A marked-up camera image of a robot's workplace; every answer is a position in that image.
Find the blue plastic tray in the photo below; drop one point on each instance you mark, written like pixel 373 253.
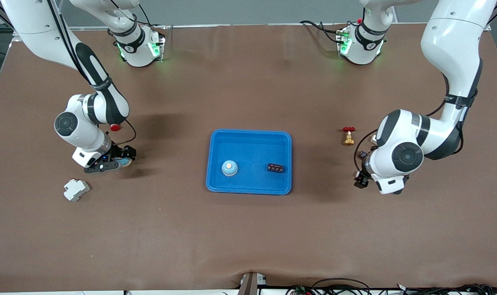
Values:
pixel 252 182

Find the brass valve red handwheel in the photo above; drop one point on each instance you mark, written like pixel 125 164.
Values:
pixel 348 139

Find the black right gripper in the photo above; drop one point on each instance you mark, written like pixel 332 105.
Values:
pixel 121 151

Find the brown table mat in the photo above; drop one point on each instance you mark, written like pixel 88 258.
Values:
pixel 248 229

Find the small black terminal block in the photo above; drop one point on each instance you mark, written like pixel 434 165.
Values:
pixel 363 155

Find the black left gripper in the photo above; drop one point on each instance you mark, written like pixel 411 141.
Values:
pixel 363 171

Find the dark emergency stop button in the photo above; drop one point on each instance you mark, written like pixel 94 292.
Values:
pixel 115 127

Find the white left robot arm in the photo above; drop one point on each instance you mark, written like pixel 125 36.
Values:
pixel 453 37

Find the blue bell white button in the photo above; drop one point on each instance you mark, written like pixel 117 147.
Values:
pixel 229 168
pixel 126 163

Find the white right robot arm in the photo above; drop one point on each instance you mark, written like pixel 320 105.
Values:
pixel 35 24

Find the long black terminal block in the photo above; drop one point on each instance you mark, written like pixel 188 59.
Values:
pixel 275 168

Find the white circuit breaker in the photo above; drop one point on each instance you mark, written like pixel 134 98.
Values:
pixel 76 190

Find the grey metal table bracket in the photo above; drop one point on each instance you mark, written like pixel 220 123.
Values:
pixel 248 284

